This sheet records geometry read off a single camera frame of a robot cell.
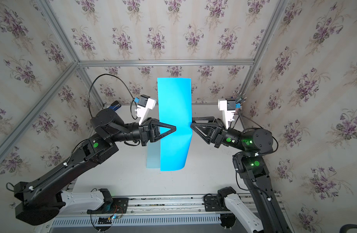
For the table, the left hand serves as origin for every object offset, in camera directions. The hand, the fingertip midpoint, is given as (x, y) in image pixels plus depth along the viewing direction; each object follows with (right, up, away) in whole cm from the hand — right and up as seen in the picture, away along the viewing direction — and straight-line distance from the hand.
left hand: (175, 131), depth 44 cm
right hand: (+6, +1, +1) cm, 7 cm away
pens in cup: (+48, +20, +66) cm, 83 cm away
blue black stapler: (-51, +14, +71) cm, 89 cm away
